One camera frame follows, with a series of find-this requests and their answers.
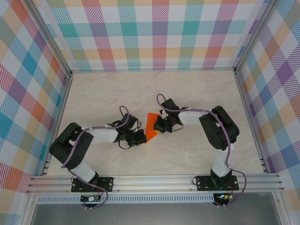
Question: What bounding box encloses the gripper black wire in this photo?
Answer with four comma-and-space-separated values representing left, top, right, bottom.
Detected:
170, 123, 184, 133
118, 139, 132, 150

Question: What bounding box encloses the left small circuit board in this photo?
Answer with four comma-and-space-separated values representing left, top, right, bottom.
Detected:
81, 195, 102, 202

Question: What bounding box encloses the right aluminium side rail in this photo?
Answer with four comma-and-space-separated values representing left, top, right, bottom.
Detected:
234, 72, 270, 173

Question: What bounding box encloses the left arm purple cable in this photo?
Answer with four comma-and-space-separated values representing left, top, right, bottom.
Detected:
61, 105, 131, 210

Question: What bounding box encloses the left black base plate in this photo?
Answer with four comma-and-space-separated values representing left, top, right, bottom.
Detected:
71, 177, 114, 193

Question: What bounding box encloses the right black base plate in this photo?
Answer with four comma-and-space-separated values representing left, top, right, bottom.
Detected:
196, 175, 239, 192

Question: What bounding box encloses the left aluminium corner post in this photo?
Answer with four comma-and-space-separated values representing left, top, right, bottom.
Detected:
22, 0, 73, 77

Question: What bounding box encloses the aluminium side rail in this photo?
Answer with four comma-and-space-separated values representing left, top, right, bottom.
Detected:
41, 72, 74, 176
234, 72, 270, 173

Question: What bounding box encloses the aluminium corner post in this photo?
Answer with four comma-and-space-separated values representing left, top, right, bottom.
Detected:
233, 0, 282, 75
22, 0, 73, 77

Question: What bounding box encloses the right base black wire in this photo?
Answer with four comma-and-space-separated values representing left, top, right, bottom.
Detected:
192, 174, 213, 186

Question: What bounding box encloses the aluminium back rail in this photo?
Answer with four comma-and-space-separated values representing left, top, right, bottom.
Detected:
70, 67, 237, 73

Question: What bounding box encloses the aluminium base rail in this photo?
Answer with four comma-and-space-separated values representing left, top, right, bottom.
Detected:
25, 173, 285, 194

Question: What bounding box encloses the slotted grey cable duct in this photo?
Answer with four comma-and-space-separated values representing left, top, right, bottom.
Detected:
37, 193, 215, 204

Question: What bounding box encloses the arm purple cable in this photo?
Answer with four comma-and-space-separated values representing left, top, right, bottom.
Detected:
61, 105, 131, 210
156, 93, 247, 208

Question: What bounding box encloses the left gripper black wire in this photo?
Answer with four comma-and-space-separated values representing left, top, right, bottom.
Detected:
118, 139, 132, 150

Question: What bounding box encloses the orange square paper sheet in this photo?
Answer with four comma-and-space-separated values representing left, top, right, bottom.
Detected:
144, 112, 165, 143

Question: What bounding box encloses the right gripper black wire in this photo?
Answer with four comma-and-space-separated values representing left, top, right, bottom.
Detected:
170, 123, 184, 133

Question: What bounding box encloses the left aluminium side rail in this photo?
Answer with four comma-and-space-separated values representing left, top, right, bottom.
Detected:
41, 72, 74, 176

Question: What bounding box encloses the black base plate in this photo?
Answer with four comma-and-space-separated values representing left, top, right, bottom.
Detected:
71, 177, 114, 193
196, 175, 239, 192

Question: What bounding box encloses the right aluminium corner post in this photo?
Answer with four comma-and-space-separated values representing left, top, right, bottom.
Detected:
233, 0, 282, 75

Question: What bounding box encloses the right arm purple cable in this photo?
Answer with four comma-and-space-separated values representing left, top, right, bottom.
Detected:
156, 93, 247, 208

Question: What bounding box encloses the grey metal shelf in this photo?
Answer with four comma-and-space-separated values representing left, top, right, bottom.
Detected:
30, 202, 282, 225

